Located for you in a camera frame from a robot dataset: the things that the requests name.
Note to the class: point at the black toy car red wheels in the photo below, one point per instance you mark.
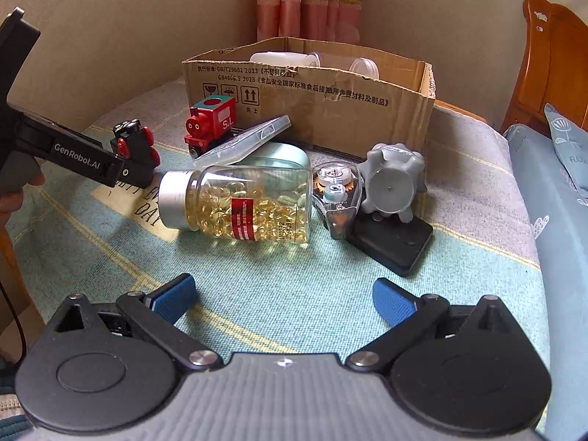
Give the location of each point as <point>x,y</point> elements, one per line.
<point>138,147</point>

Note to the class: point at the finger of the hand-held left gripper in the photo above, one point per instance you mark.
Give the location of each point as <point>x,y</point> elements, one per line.
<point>133,175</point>

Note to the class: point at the brown cardboard box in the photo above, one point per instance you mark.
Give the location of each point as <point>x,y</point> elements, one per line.
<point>344,105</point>

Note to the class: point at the checkered blanket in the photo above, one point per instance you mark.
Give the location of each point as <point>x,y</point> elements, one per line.
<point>275,275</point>

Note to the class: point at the clear bottle of yellow capsules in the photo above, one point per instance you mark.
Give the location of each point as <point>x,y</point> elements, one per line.
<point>220,202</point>

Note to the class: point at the blue bedsheet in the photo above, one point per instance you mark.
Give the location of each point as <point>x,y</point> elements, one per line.
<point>551,248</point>

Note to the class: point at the pink patterned curtain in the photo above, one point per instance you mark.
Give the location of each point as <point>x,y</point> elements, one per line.
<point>312,4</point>

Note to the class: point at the mint green earbud case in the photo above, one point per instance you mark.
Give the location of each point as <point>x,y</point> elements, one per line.
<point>287,156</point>

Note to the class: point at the blue floral pillow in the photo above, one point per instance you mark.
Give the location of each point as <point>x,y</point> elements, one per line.
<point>569,147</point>

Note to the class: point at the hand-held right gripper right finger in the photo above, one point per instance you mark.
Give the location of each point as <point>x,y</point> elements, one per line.
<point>390,303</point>

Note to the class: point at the person's left hand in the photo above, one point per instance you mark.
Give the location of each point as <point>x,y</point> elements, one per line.
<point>10,206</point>

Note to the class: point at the black rectangular case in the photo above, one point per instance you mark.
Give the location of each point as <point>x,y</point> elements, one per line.
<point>399,244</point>

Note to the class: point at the white translucent plastic container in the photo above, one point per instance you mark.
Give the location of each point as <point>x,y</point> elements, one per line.
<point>280,59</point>

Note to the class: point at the clear plastic jar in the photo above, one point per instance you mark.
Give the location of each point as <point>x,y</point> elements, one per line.
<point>365,66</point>

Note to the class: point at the grey hippo toy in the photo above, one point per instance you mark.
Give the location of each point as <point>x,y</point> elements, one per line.
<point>390,188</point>

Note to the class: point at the clear correction tape dispenser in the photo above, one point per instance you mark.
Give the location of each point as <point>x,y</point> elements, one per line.
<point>337,193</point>

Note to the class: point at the wooden headboard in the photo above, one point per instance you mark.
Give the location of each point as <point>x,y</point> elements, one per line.
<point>546,55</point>

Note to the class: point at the red toy train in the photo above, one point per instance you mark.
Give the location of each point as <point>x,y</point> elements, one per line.
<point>220,115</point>

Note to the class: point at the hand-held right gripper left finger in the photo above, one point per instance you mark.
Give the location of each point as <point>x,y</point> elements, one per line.
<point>177,296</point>

